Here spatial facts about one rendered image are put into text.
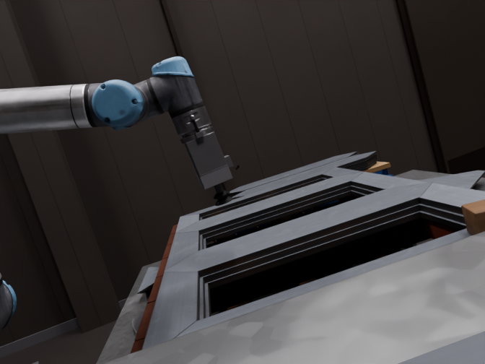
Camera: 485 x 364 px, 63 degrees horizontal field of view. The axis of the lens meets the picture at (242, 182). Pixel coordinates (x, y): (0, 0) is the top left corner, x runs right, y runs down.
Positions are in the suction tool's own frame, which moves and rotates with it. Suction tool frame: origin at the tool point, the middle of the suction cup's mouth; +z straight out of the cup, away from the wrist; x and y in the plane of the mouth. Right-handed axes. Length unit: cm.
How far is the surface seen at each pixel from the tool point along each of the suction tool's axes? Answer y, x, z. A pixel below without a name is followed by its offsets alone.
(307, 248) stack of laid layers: 1.7, -14.3, 18.7
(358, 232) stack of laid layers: 0.2, -26.9, 19.6
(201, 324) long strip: -23.4, 13.1, 12.4
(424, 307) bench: -72, 1, -8
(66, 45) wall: 267, 48, -114
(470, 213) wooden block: -31.1, -33.2, 11.2
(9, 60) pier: 245, 87, -111
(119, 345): 24, 40, 30
